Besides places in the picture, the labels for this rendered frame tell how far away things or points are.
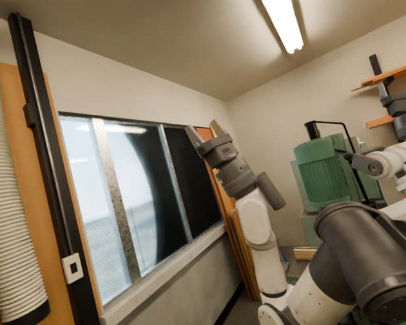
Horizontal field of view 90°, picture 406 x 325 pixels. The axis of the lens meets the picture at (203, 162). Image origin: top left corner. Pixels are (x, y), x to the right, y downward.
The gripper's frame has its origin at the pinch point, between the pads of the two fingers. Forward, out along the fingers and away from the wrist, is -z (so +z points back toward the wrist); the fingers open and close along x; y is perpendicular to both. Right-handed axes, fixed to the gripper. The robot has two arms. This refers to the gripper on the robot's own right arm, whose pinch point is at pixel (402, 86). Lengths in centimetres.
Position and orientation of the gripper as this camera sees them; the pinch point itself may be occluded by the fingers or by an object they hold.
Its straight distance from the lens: 100.7
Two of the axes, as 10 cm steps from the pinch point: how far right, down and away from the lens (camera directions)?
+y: 4.2, 2.1, 8.8
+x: -9.1, 1.3, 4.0
